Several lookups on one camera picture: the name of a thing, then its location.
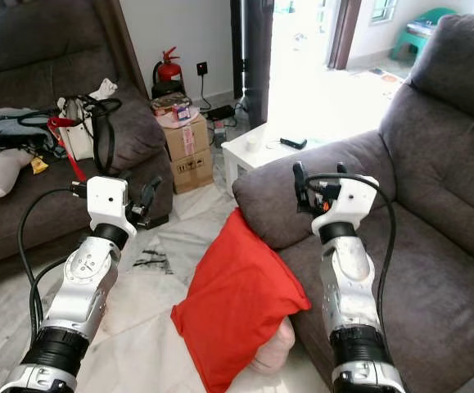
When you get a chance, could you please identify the black remote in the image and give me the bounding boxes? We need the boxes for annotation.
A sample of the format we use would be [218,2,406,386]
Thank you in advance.
[278,135,309,151]

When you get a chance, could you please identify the grey item on stool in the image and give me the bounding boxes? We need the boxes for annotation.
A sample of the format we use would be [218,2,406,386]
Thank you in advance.
[404,22,438,38]

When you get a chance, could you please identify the pink printed packet box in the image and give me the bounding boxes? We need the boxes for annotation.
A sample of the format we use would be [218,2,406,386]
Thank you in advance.
[151,92,196,129]

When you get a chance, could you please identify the green plastic stool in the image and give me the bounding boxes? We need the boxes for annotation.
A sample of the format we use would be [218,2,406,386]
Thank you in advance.
[391,7,459,60]

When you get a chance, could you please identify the white handbag black straps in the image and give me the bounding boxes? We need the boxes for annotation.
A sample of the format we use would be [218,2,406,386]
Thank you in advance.
[56,93,124,175]

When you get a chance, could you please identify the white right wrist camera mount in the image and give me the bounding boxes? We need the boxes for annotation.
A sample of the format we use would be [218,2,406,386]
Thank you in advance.
[312,174,381,235]

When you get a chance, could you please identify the brown door frame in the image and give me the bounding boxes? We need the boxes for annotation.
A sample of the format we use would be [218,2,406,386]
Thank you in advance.
[326,0,363,71]

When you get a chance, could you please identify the black power adapter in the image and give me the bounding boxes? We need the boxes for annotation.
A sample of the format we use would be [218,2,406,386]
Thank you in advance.
[203,104,237,124]

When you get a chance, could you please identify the grey jacket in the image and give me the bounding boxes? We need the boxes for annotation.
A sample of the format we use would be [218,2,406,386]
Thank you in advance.
[0,107,62,161]

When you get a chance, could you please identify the brown carton box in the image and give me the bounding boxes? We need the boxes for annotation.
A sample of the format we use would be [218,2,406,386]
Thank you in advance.
[164,114,215,196]

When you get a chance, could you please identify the red ribbon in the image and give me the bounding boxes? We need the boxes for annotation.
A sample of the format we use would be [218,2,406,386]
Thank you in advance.
[46,115,87,183]

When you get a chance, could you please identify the pink pillow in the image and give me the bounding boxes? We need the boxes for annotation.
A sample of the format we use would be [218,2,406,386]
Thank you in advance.
[248,317,297,377]

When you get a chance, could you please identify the dark grey fabric sofa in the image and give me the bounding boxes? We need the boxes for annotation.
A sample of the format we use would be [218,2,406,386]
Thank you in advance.
[0,0,175,289]

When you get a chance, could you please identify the red fire extinguisher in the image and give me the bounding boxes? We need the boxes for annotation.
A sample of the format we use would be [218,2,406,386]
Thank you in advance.
[151,46,185,101]

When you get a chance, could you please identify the grey two-seat fabric sofa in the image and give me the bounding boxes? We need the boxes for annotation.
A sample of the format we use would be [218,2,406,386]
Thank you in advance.
[232,12,474,393]

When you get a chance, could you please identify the white coffee table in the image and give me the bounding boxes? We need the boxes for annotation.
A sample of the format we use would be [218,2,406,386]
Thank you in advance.
[220,123,345,198]

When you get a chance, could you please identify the red pillow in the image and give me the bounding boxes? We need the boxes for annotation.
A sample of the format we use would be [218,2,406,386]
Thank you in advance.
[170,206,314,393]

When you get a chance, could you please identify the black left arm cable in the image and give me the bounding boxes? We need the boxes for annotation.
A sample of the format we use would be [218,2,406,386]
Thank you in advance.
[17,186,91,346]

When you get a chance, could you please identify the dark door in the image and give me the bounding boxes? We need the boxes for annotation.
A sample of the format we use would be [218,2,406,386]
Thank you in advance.
[228,0,275,129]

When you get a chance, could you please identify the printed floor mat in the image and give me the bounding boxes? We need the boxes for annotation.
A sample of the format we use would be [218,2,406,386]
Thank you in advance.
[351,67,408,91]

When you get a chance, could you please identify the yellow tag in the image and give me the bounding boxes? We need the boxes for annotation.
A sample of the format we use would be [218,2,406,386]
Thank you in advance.
[29,156,50,175]

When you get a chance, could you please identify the white crumpled cloth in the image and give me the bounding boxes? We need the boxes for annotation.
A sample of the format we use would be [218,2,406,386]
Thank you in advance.
[90,77,120,102]

